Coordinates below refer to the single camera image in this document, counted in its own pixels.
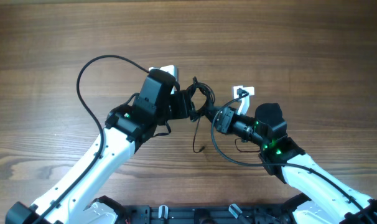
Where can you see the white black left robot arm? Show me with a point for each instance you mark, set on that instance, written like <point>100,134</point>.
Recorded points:
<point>126,128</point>

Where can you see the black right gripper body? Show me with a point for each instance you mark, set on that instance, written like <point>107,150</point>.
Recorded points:
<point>224,120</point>

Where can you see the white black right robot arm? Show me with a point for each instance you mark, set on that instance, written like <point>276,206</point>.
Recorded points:
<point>323,199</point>

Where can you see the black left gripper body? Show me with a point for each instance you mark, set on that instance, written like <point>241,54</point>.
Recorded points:
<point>178,106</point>

